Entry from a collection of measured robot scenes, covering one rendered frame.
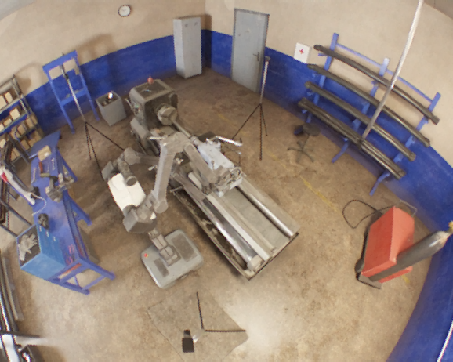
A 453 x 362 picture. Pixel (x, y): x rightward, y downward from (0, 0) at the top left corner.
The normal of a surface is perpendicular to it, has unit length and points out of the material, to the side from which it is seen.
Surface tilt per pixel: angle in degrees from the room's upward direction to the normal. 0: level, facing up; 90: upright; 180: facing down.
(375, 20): 90
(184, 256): 0
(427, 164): 90
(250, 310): 0
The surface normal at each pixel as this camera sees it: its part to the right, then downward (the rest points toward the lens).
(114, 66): 0.64, 0.63
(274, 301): 0.04, -0.61
